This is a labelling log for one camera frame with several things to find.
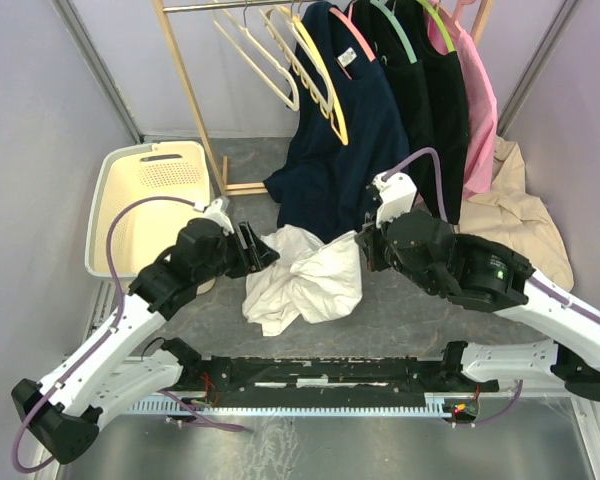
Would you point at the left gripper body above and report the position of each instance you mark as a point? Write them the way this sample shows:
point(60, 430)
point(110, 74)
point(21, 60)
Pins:
point(239, 260)

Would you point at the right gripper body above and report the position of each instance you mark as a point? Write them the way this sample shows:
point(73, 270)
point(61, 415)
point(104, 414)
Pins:
point(377, 258)

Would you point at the white t shirt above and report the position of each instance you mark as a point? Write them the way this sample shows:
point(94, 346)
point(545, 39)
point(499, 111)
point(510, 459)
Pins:
point(316, 281)

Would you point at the yellow hanger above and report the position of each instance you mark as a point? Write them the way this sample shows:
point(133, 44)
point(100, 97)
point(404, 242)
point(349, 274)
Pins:
point(315, 78)

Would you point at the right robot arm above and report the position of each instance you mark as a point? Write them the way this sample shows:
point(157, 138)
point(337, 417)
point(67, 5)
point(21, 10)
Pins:
point(485, 276)

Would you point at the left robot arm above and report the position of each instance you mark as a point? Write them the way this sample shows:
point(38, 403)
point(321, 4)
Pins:
point(66, 410)

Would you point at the navy blue t shirt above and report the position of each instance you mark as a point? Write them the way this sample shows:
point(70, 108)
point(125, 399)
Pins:
point(322, 187)

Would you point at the black t shirt right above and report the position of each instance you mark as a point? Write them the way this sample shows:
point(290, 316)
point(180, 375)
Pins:
point(447, 100)

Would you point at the black t shirt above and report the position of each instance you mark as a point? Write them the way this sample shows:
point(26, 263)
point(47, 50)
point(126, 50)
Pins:
point(407, 81)
point(447, 100)

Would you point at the pink t shirt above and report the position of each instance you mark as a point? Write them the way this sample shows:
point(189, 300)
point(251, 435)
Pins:
point(481, 99)

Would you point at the black t shirt left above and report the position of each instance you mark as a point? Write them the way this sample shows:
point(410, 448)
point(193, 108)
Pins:
point(407, 81)

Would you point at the pink hanger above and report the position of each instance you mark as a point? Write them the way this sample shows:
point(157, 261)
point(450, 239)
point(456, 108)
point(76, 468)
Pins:
point(465, 12)
point(349, 55)

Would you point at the white plastic hanger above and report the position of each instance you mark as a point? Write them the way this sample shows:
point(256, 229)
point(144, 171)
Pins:
point(261, 61)

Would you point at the pink hanger far right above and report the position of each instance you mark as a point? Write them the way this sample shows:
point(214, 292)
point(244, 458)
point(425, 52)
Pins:
point(465, 12)

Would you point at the lime green hanger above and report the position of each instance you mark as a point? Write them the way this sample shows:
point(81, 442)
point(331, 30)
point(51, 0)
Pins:
point(434, 15)

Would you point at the cream laundry basket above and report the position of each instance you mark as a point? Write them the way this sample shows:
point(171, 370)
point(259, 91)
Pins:
point(143, 196)

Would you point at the beige garment on floor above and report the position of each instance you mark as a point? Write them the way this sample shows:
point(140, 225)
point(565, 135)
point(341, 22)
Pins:
point(509, 215)

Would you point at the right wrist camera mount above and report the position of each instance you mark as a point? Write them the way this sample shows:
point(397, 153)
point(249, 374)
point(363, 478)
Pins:
point(396, 196)

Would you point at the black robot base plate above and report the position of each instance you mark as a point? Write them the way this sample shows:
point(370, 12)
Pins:
point(323, 382)

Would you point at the white slotted cable duct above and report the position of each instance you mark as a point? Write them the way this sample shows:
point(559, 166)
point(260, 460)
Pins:
point(157, 404)

